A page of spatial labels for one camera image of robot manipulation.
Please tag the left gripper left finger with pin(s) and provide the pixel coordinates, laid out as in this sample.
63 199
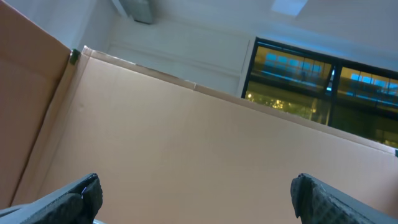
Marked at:
77 202

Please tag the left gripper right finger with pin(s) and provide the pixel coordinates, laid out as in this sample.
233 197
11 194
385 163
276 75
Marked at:
317 202

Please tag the dark framed window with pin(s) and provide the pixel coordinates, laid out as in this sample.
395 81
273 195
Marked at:
350 96

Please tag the ceiling light panel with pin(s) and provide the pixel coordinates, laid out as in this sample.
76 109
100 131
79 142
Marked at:
289 7

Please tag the brown cardboard wall panel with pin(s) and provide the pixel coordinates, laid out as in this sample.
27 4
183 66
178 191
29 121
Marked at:
165 150

